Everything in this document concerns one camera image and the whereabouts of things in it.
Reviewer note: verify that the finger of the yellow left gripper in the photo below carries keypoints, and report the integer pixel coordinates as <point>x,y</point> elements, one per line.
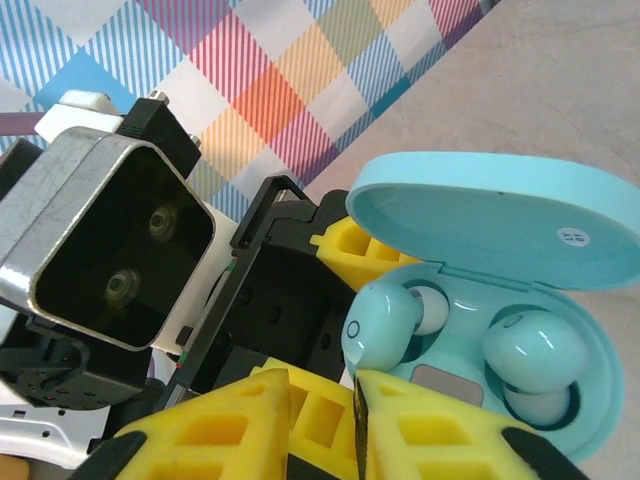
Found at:
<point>320,415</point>
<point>350,245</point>

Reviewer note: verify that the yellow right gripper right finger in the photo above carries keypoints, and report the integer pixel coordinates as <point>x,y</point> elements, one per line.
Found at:
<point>430,440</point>

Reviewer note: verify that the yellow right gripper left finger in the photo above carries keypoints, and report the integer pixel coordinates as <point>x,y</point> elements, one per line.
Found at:
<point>210,435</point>

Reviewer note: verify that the blue earbud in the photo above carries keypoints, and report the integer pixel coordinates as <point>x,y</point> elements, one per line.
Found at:
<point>380,315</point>
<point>535,350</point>

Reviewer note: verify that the blue earbud charging case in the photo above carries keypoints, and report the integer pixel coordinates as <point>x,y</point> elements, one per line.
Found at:
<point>475,220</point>

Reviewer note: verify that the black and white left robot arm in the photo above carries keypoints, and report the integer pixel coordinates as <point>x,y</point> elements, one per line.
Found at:
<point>50,430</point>

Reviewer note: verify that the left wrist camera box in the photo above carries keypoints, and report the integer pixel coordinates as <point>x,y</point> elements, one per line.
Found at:
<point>100,250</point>

